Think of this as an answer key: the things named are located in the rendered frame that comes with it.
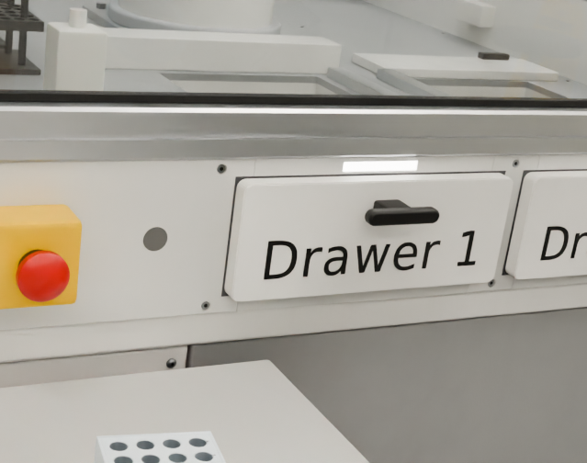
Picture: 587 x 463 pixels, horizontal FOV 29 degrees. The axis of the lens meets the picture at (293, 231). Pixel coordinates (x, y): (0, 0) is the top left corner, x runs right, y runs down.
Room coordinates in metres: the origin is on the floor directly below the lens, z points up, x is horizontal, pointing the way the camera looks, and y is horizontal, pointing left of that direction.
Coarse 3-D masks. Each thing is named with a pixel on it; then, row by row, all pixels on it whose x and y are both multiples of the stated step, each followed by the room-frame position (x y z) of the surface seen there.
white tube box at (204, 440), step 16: (192, 432) 0.74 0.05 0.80; (208, 432) 0.74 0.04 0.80; (96, 448) 0.71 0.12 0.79; (112, 448) 0.71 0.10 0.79; (128, 448) 0.70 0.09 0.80; (144, 448) 0.72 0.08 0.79; (160, 448) 0.71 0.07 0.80; (176, 448) 0.71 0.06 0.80; (192, 448) 0.72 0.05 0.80; (208, 448) 0.72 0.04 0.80
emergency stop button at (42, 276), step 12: (36, 252) 0.80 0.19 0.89; (48, 252) 0.81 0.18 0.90; (24, 264) 0.79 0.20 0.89; (36, 264) 0.79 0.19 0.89; (48, 264) 0.80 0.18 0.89; (60, 264) 0.80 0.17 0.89; (24, 276) 0.79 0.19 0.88; (36, 276) 0.79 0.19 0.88; (48, 276) 0.80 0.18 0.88; (60, 276) 0.80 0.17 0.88; (24, 288) 0.79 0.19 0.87; (36, 288) 0.79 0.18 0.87; (48, 288) 0.80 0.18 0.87; (60, 288) 0.80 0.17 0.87; (36, 300) 0.80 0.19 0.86; (48, 300) 0.80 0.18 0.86
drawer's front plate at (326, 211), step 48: (240, 192) 0.94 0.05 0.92; (288, 192) 0.96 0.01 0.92; (336, 192) 0.98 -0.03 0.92; (384, 192) 1.01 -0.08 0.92; (432, 192) 1.03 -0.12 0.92; (480, 192) 1.06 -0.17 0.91; (240, 240) 0.94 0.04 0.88; (288, 240) 0.96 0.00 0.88; (336, 240) 0.99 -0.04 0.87; (384, 240) 1.01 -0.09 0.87; (432, 240) 1.04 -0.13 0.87; (480, 240) 1.07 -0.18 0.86; (240, 288) 0.94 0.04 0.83; (288, 288) 0.96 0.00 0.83; (336, 288) 0.99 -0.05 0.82; (384, 288) 1.02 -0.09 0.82
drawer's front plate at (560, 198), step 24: (528, 192) 1.10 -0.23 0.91; (552, 192) 1.11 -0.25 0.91; (576, 192) 1.12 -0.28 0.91; (528, 216) 1.09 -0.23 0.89; (552, 216) 1.11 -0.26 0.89; (576, 216) 1.12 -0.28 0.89; (528, 240) 1.10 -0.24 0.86; (552, 240) 1.11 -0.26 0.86; (528, 264) 1.10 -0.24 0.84; (552, 264) 1.12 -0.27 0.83; (576, 264) 1.13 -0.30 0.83
